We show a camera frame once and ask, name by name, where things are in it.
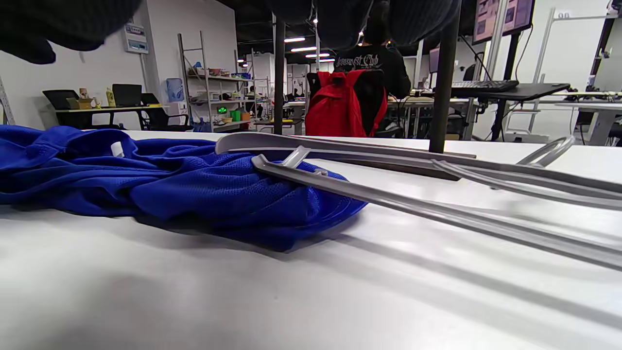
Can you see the person's right hand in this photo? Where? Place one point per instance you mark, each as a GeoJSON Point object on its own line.
{"type": "Point", "coordinates": [58, 24]}

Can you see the blue t-shirt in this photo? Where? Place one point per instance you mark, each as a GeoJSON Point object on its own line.
{"type": "Point", "coordinates": [170, 189]}

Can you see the grey plastic hanger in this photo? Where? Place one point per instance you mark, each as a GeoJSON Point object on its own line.
{"type": "Point", "coordinates": [437, 210]}

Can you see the black laptop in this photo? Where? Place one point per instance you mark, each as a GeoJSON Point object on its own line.
{"type": "Point", "coordinates": [127, 95]}
{"type": "Point", "coordinates": [60, 99]}

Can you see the small cardboard box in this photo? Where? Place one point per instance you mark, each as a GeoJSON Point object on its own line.
{"type": "Point", "coordinates": [80, 103]}

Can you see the yellow bottle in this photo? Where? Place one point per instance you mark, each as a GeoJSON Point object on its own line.
{"type": "Point", "coordinates": [111, 98]}

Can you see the wooden desk with black legs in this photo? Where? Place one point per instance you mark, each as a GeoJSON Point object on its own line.
{"type": "Point", "coordinates": [97, 110]}

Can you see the black visitor chair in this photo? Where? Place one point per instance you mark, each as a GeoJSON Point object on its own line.
{"type": "Point", "coordinates": [155, 114]}

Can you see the blue water jug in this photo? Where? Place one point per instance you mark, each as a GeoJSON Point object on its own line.
{"type": "Point", "coordinates": [175, 90]}

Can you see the metal storage shelf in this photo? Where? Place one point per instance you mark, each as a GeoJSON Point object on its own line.
{"type": "Point", "coordinates": [214, 77]}

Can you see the red backpack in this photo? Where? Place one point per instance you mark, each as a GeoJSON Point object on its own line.
{"type": "Point", "coordinates": [335, 107]}

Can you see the black keyboard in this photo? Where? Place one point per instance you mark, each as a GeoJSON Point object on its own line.
{"type": "Point", "coordinates": [486, 86]}

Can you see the large display screen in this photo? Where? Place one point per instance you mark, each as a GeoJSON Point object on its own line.
{"type": "Point", "coordinates": [500, 17]}

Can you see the black standing desk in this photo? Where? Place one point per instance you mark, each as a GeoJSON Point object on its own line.
{"type": "Point", "coordinates": [529, 91]}

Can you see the white table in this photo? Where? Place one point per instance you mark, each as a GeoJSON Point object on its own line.
{"type": "Point", "coordinates": [602, 106]}

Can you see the white wall electrical panel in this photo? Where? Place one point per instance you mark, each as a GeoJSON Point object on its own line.
{"type": "Point", "coordinates": [136, 39]}

